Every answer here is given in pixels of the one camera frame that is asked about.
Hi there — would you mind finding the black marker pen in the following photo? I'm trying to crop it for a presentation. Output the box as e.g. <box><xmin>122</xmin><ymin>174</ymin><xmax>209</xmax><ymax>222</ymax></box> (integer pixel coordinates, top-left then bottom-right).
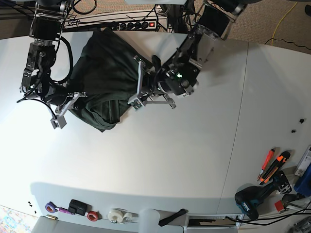
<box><xmin>158</xmin><ymin>209</ymin><xmax>188</xmax><ymax>227</ymax></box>

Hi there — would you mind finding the black orange utility knife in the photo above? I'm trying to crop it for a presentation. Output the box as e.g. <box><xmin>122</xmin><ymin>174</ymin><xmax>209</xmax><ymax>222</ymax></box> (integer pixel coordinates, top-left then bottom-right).
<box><xmin>259</xmin><ymin>151</ymin><xmax>291</xmax><ymax>185</ymax></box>

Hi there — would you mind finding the yellow cable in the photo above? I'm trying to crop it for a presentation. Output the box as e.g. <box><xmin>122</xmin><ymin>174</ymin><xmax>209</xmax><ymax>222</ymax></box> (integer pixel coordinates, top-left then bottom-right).
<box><xmin>271</xmin><ymin>0</ymin><xmax>299</xmax><ymax>46</ymax></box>

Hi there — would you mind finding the dark green t-shirt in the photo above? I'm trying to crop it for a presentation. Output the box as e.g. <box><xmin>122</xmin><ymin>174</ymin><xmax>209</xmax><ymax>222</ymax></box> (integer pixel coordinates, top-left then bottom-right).
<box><xmin>66</xmin><ymin>28</ymin><xmax>152</xmax><ymax>132</ymax></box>

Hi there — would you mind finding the black action camera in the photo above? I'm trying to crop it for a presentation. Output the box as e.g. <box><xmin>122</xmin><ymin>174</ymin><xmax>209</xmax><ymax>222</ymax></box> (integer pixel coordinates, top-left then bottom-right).
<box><xmin>68</xmin><ymin>200</ymin><xmax>88</xmax><ymax>216</ymax></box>

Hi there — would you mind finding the teal cordless drill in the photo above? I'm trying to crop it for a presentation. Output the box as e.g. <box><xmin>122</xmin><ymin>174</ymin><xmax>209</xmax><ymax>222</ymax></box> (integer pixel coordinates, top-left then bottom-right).
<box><xmin>235</xmin><ymin>170</ymin><xmax>292</xmax><ymax>221</ymax></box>

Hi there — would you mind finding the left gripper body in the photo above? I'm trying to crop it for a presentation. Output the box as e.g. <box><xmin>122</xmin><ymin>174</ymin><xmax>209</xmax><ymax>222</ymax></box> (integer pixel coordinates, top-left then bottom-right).
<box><xmin>127</xmin><ymin>55</ymin><xmax>176</xmax><ymax>110</ymax></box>

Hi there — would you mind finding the white tape roll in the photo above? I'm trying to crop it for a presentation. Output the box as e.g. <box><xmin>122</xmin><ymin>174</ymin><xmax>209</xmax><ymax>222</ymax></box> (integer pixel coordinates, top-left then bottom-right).
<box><xmin>107</xmin><ymin>208</ymin><xmax>138</xmax><ymax>224</ymax></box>

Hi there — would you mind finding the white power strip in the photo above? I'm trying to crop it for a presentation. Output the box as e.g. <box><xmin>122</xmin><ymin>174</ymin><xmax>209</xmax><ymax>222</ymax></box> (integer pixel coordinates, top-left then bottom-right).
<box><xmin>109</xmin><ymin>21</ymin><xmax>157</xmax><ymax>31</ymax></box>

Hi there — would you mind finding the red tape roll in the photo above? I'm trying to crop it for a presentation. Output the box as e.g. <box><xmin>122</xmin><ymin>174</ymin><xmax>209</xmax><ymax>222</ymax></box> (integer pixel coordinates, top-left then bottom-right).
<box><xmin>87</xmin><ymin>211</ymin><xmax>99</xmax><ymax>222</ymax></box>

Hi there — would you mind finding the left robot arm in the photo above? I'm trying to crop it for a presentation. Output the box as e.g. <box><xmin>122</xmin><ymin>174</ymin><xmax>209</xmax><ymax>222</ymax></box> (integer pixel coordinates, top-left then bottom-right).
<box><xmin>128</xmin><ymin>0</ymin><xmax>252</xmax><ymax>110</ymax></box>

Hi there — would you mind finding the blue box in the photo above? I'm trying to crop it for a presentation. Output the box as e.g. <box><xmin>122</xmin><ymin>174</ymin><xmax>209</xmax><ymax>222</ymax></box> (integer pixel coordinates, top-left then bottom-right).
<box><xmin>294</xmin><ymin>166</ymin><xmax>311</xmax><ymax>197</ymax></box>

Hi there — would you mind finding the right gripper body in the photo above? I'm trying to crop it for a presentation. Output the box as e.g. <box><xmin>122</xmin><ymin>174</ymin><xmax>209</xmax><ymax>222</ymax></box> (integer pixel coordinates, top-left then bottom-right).
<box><xmin>43</xmin><ymin>87</ymin><xmax>87</xmax><ymax>129</ymax></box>

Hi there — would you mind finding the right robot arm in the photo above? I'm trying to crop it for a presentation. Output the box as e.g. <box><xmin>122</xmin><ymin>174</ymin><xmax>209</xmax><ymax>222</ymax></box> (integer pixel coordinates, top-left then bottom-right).
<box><xmin>19</xmin><ymin>0</ymin><xmax>87</xmax><ymax>129</ymax></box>

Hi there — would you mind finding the purple tape roll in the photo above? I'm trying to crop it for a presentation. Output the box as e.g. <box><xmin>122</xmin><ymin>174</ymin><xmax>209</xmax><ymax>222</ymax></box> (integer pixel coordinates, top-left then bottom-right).
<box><xmin>45</xmin><ymin>201</ymin><xmax>57</xmax><ymax>214</ymax></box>

